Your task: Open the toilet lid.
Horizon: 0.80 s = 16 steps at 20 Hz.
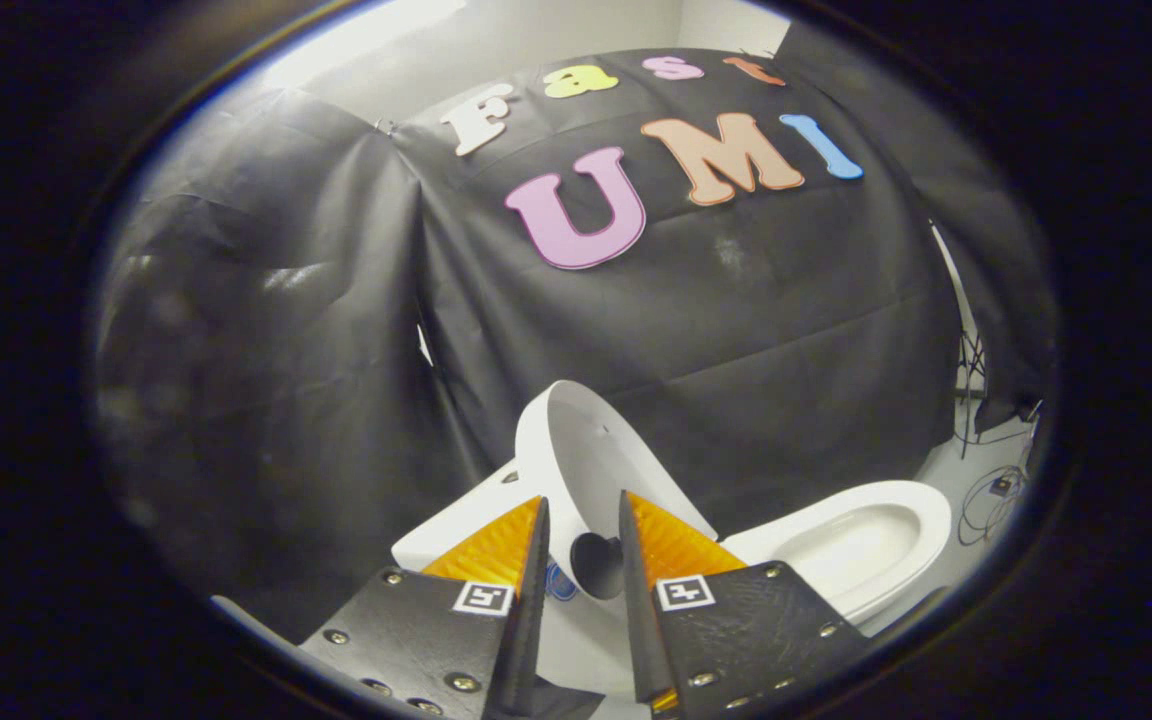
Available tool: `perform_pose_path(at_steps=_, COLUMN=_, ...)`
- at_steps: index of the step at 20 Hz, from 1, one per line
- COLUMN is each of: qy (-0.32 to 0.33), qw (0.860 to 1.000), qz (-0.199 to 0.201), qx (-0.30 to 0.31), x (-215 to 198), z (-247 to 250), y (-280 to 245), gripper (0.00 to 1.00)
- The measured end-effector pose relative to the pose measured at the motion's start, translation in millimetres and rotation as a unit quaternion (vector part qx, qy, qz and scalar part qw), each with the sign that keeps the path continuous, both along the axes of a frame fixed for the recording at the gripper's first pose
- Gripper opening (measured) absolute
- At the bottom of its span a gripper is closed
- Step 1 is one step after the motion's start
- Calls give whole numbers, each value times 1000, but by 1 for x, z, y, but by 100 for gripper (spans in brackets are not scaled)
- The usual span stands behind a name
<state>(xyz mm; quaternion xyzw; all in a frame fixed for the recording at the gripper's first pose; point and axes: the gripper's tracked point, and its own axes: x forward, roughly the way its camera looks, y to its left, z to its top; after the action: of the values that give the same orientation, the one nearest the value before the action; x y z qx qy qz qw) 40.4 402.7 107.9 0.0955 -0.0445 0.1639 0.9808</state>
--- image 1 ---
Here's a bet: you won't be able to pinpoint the black tripod stand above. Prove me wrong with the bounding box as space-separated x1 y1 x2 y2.
954 328 989 461

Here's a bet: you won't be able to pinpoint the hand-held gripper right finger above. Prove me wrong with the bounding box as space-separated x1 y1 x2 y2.
619 490 872 716

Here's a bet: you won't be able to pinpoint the white toilet lid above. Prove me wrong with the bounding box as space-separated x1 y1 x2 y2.
514 380 720 603

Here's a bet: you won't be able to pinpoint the black backdrop cloth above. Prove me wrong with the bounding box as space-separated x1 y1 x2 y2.
774 20 1063 433
91 48 969 641

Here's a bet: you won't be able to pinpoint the black floor cables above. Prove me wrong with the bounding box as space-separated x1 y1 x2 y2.
956 462 1035 548

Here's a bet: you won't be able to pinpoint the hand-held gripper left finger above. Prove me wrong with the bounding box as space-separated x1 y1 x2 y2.
301 495 552 720

